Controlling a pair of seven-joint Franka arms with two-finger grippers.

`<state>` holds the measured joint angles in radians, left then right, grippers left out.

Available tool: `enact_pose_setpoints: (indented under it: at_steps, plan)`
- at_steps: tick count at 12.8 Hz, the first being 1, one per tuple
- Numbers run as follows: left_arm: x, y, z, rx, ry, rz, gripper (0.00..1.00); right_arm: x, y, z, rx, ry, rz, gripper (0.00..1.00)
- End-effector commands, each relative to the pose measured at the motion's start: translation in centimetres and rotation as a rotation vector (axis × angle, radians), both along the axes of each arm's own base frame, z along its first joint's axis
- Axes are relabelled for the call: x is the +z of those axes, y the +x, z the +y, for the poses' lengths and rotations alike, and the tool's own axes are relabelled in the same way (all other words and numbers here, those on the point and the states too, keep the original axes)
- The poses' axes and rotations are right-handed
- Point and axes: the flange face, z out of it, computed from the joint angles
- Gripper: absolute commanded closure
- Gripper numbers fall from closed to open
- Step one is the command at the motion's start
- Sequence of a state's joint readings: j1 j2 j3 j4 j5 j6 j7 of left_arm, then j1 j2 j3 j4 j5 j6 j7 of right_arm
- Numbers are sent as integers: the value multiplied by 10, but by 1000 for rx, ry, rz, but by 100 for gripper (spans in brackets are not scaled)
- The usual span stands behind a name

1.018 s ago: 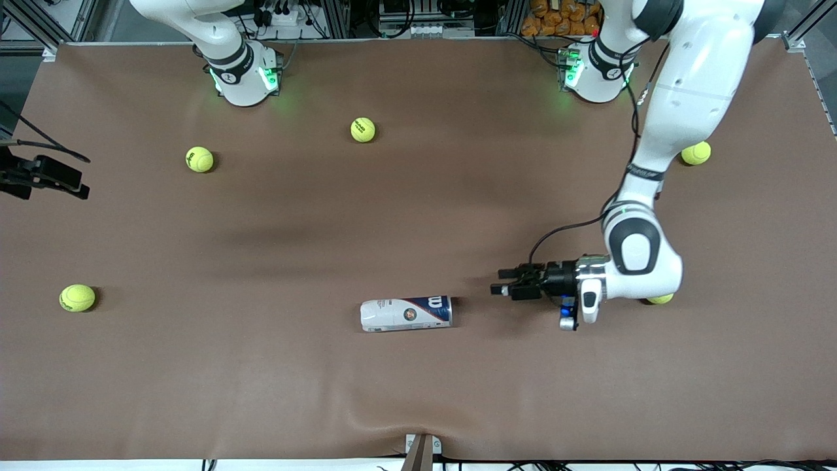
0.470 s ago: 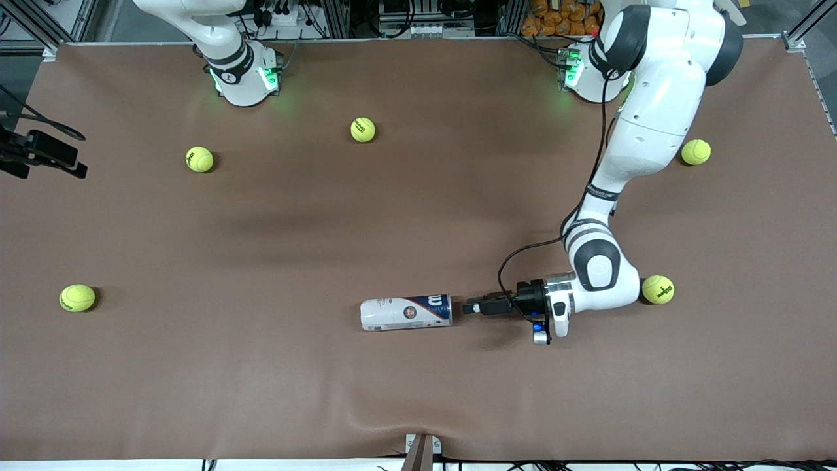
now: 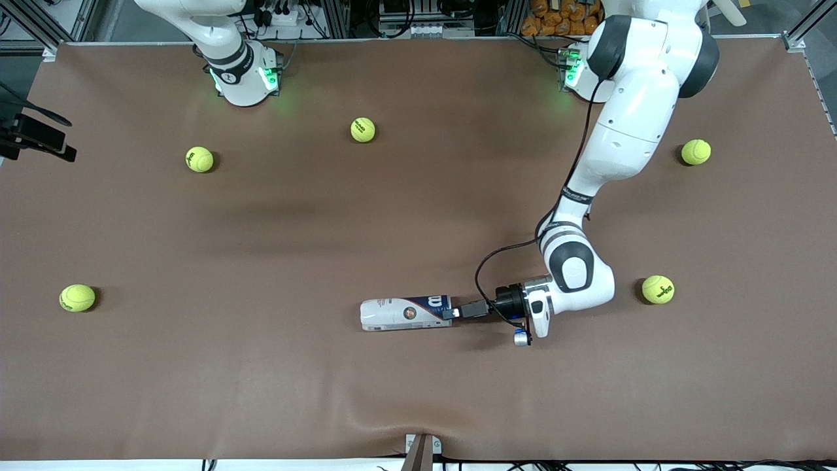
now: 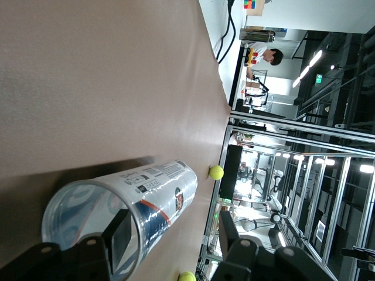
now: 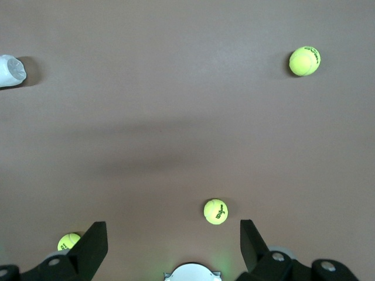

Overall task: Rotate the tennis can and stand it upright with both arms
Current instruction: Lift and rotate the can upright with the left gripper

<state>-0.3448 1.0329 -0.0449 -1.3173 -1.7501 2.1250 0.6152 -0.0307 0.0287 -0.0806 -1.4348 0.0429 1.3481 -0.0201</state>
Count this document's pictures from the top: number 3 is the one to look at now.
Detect white and blue tennis can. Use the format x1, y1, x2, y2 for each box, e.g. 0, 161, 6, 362
360, 296, 454, 332

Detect brown table mat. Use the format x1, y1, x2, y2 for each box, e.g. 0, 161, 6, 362
0, 38, 837, 462

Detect metal clamp with brown bar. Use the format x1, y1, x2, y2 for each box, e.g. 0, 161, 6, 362
400, 433, 442, 471

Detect small green-lit electronics box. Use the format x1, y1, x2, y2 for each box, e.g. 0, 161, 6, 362
260, 49, 284, 93
557, 46, 586, 91

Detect white power strip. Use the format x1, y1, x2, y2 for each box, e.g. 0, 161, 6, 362
258, 5, 303, 28

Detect white connector block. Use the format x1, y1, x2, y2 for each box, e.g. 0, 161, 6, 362
379, 22, 475, 39

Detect orange snack bags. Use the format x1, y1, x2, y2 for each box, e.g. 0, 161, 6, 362
521, 0, 606, 37

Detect white rounded background part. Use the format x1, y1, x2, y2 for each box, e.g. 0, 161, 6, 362
709, 0, 747, 28

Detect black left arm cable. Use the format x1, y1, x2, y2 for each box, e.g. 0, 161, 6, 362
474, 78, 606, 321

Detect diagonal aluminium frame bar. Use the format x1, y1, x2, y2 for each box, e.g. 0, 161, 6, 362
781, 0, 837, 53
0, 0, 61, 61

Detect aluminium frame post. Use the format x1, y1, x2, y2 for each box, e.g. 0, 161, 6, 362
325, 0, 351, 39
498, 0, 524, 37

